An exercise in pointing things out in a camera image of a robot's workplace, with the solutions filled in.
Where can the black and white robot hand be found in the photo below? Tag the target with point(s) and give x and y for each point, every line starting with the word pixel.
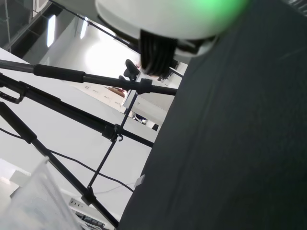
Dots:
pixel 168 16

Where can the black office chair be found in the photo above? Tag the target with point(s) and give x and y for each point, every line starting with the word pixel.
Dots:
pixel 131 68

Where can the long ceiling light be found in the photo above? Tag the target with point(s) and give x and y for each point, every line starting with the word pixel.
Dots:
pixel 83 29
pixel 50 30

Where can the black tripod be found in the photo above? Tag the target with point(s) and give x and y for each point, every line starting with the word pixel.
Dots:
pixel 60 73

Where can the black cloth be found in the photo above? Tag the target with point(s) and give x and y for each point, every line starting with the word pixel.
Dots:
pixel 227 143

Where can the clear cloth clip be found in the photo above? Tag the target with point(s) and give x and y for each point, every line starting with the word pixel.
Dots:
pixel 140 180

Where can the white power strip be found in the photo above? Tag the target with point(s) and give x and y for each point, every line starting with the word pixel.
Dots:
pixel 76 203

